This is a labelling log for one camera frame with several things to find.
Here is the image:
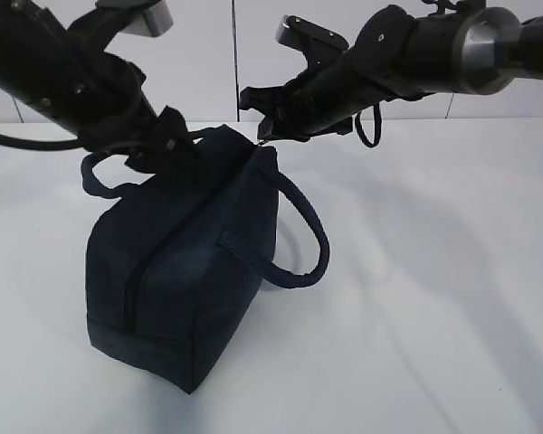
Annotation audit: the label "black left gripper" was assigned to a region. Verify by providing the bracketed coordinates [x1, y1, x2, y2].
[125, 107, 212, 175]

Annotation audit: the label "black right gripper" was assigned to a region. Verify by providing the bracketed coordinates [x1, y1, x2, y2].
[239, 74, 351, 143]

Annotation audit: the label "dark navy lunch bag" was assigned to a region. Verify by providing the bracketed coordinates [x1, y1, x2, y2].
[81, 126, 330, 393]

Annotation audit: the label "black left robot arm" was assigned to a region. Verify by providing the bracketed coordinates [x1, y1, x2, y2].
[0, 1, 205, 174]

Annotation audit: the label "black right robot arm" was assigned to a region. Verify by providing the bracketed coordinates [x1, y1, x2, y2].
[239, 1, 543, 148]

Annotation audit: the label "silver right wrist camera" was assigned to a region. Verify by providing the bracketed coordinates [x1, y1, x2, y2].
[275, 15, 349, 58]

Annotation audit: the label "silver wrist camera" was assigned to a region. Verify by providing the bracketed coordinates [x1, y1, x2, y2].
[275, 15, 349, 58]
[96, 0, 174, 38]

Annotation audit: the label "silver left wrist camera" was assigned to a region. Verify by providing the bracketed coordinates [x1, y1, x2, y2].
[96, 0, 174, 38]

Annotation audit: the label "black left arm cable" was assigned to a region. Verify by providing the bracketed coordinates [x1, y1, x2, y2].
[0, 126, 82, 151]

